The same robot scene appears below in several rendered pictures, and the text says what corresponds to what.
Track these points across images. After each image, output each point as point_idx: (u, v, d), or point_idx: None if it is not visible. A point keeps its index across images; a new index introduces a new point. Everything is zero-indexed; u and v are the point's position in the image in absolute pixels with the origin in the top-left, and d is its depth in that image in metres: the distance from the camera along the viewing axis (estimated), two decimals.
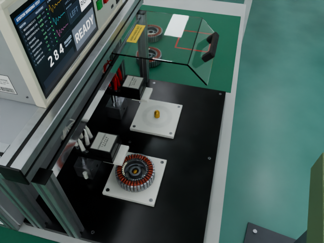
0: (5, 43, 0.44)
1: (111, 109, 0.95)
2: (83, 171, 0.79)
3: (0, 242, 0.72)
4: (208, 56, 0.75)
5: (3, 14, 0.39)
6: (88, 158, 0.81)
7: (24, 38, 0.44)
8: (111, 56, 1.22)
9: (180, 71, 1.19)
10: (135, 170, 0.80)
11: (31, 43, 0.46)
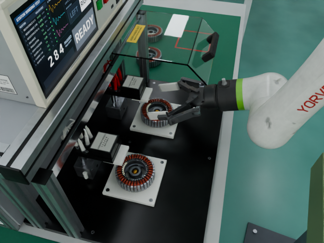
0: (5, 43, 0.44)
1: (111, 109, 0.95)
2: (83, 171, 0.79)
3: (0, 242, 0.72)
4: (208, 56, 0.75)
5: (3, 14, 0.39)
6: (88, 158, 0.81)
7: (24, 38, 0.44)
8: (111, 56, 1.22)
9: (180, 71, 1.19)
10: (135, 170, 0.80)
11: (31, 43, 0.46)
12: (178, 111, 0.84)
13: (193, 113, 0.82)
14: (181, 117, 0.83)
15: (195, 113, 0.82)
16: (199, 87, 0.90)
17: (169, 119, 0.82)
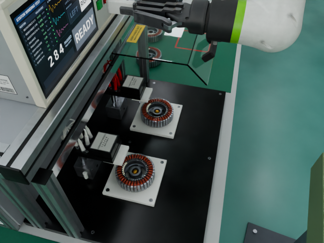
0: (5, 43, 0.44)
1: (111, 109, 0.95)
2: (83, 171, 0.79)
3: (0, 242, 0.72)
4: (208, 56, 0.75)
5: (3, 14, 0.39)
6: (88, 158, 0.81)
7: (24, 38, 0.44)
8: (111, 56, 1.22)
9: (180, 71, 1.19)
10: (135, 170, 0.80)
11: (31, 43, 0.46)
12: None
13: (174, 2, 0.68)
14: (158, 3, 0.68)
15: (175, 2, 0.68)
16: None
17: None
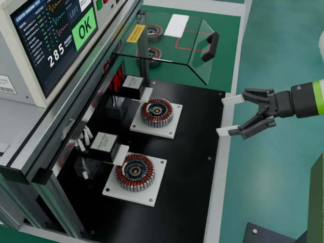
0: (5, 43, 0.44)
1: (111, 109, 0.95)
2: (83, 171, 0.79)
3: (0, 242, 0.72)
4: (208, 56, 0.75)
5: (3, 14, 0.39)
6: (88, 158, 0.81)
7: (24, 38, 0.44)
8: (111, 56, 1.22)
9: (180, 71, 1.19)
10: (135, 170, 0.80)
11: (31, 43, 0.46)
12: (253, 99, 0.89)
13: (268, 92, 0.87)
14: (257, 91, 0.90)
15: (270, 92, 0.86)
16: (268, 120, 0.79)
17: (249, 93, 0.92)
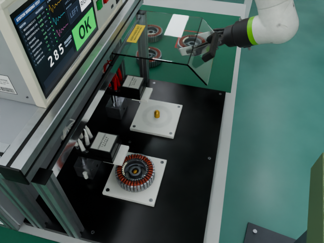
0: (5, 43, 0.44)
1: (111, 109, 0.95)
2: (83, 171, 0.79)
3: (0, 242, 0.72)
4: (208, 56, 0.75)
5: (3, 14, 0.39)
6: (88, 158, 0.81)
7: (24, 38, 0.44)
8: (111, 56, 1.22)
9: (180, 71, 1.19)
10: (135, 170, 0.80)
11: (31, 43, 0.46)
12: None
13: None
14: None
15: None
16: None
17: None
